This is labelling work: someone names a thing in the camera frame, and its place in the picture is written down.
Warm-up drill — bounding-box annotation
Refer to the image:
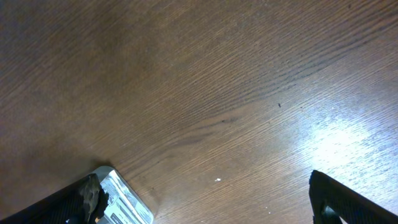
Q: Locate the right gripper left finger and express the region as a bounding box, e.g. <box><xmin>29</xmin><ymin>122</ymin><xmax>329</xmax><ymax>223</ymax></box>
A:
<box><xmin>1</xmin><ymin>174</ymin><xmax>109</xmax><ymax>224</ymax></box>

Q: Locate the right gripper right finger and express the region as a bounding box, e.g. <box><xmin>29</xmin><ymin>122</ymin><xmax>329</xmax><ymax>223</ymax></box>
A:
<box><xmin>309</xmin><ymin>170</ymin><xmax>397</xmax><ymax>224</ymax></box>

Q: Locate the white green medicine box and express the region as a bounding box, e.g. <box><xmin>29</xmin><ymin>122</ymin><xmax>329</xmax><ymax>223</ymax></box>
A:
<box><xmin>92</xmin><ymin>166</ymin><xmax>154</xmax><ymax>224</ymax></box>

